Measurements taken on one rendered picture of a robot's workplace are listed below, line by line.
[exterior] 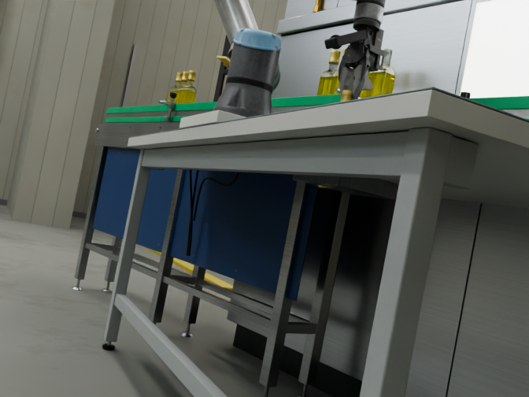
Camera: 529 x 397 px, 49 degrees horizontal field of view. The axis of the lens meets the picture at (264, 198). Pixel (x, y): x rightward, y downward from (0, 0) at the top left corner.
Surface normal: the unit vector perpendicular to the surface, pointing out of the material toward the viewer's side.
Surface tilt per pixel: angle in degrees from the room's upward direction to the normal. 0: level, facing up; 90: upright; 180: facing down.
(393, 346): 90
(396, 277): 90
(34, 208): 90
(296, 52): 90
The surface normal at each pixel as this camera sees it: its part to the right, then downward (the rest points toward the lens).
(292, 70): -0.76, -0.16
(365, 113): -0.88, -0.18
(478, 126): 0.43, 0.06
